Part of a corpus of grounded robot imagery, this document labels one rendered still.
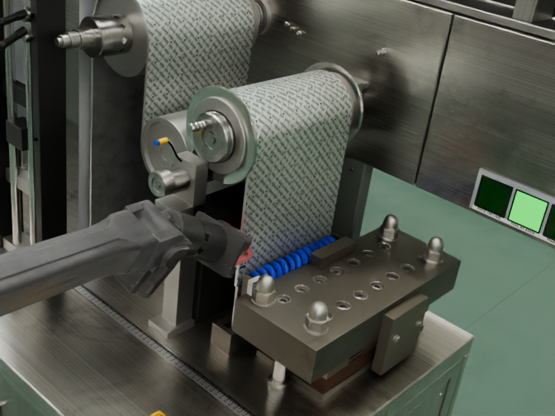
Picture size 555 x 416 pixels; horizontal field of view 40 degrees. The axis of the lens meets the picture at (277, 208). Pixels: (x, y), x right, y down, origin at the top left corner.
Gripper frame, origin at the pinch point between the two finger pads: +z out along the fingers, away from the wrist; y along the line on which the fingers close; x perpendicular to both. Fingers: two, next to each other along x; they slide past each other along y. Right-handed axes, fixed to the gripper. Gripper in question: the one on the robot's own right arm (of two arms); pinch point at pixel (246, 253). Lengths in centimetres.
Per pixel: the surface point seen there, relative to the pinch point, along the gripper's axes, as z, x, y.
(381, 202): 249, 23, -112
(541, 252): 270, 35, -35
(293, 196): 4.4, 11.3, 0.2
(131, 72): -12.0, 17.6, -27.9
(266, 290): -2.6, -2.8, 8.0
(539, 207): 19.4, 26.5, 31.5
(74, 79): 29, 12, -92
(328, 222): 18.0, 9.6, 0.2
